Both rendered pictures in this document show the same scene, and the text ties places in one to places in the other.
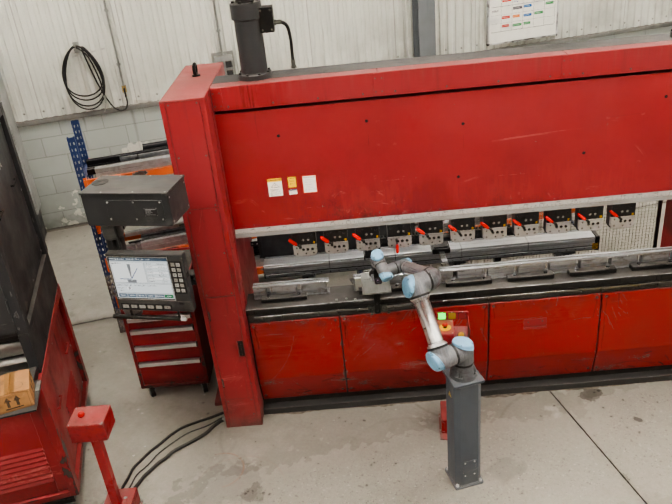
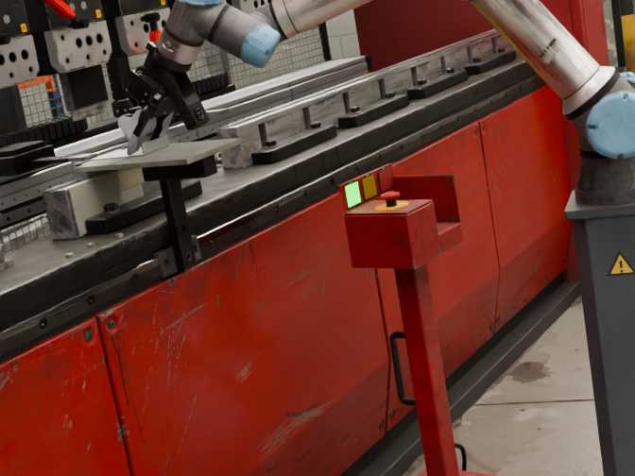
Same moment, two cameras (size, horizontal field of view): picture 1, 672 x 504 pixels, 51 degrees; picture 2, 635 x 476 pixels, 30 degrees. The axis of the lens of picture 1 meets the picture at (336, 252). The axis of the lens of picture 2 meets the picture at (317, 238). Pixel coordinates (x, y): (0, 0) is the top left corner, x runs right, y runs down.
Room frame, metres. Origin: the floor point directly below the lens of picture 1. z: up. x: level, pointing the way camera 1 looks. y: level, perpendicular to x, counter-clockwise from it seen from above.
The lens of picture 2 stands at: (2.51, 1.51, 1.30)
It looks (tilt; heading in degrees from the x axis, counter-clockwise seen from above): 13 degrees down; 301
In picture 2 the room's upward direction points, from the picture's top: 10 degrees counter-clockwise
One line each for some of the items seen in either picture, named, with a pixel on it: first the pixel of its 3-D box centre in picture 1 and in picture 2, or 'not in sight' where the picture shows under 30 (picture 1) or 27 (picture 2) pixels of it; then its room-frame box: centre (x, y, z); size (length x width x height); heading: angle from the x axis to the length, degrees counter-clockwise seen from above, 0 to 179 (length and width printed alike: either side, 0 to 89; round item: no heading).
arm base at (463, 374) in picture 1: (463, 367); (613, 169); (3.15, -0.64, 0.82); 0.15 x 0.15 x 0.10
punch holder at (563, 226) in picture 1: (556, 218); not in sight; (3.99, -1.41, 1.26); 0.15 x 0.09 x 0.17; 88
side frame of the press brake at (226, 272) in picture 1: (225, 251); not in sight; (4.22, 0.74, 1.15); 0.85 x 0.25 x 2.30; 178
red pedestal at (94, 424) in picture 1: (105, 467); not in sight; (3.09, 1.44, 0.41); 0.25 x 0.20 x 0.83; 178
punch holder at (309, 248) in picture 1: (304, 241); not in sight; (4.03, 0.19, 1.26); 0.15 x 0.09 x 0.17; 88
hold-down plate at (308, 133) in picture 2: (468, 281); (296, 144); (3.95, -0.84, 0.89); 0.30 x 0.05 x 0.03; 88
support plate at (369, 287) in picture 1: (375, 282); (159, 155); (3.88, -0.23, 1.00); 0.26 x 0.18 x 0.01; 178
